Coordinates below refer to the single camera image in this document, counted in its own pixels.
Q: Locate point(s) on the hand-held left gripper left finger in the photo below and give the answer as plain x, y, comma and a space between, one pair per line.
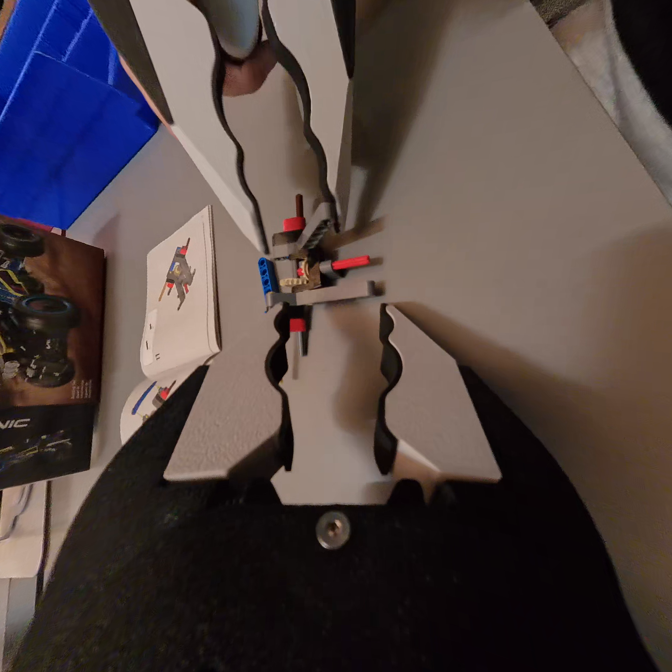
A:
231, 420

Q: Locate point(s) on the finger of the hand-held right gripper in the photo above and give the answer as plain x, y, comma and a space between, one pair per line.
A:
315, 52
178, 63

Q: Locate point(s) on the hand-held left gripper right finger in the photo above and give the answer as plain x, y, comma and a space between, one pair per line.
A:
441, 420

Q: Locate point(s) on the grey lego assembly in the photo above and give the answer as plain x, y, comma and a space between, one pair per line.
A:
309, 273

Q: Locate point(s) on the dark lego set box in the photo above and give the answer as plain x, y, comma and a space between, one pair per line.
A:
47, 341

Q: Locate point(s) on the person's right hand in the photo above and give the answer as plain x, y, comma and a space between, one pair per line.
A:
246, 76

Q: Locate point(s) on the blue plastic bin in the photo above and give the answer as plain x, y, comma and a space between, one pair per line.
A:
57, 120

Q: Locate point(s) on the open instruction booklet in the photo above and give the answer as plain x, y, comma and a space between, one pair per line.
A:
181, 294

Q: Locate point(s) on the white plastic bag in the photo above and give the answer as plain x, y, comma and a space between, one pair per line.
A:
18, 530

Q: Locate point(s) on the person's black top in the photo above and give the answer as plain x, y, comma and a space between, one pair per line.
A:
651, 42

